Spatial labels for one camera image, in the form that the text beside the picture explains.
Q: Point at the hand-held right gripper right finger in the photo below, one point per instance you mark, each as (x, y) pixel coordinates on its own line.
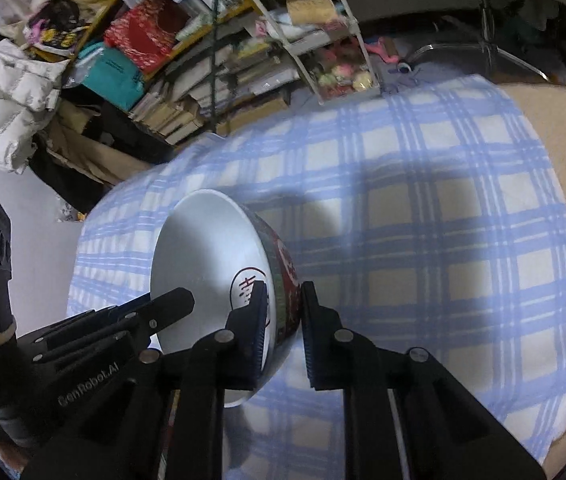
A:
(310, 345)

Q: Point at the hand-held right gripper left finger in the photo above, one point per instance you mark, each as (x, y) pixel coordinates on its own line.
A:
(258, 332)

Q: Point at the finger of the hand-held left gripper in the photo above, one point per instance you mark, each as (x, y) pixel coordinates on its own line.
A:
(168, 307)
(93, 347)

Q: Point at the large red patterned bowl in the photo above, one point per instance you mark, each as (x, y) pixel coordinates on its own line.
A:
(203, 260)

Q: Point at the colourful snack packet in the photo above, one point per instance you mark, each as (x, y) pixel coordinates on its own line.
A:
(70, 212)

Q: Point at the black clothing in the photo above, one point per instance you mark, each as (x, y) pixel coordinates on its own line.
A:
(93, 160)

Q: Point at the blue plaid tablecloth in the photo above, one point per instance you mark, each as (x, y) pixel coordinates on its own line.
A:
(413, 235)

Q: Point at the white puffer jacket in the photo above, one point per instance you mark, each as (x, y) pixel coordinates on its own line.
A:
(8, 100)

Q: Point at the stack of books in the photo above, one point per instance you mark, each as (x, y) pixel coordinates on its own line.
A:
(203, 100)

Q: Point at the teal bag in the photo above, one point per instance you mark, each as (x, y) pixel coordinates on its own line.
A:
(113, 77)

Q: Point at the black printed bag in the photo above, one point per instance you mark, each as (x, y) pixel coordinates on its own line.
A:
(58, 25)

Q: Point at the red patterned packet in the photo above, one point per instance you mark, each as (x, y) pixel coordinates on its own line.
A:
(145, 35)

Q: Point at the pink plastic item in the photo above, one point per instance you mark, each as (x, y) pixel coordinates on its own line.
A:
(382, 50)

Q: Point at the straw-coloured roll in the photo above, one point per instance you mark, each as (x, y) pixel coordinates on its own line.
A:
(310, 7)

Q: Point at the metal stand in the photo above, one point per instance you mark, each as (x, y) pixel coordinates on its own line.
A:
(488, 35)

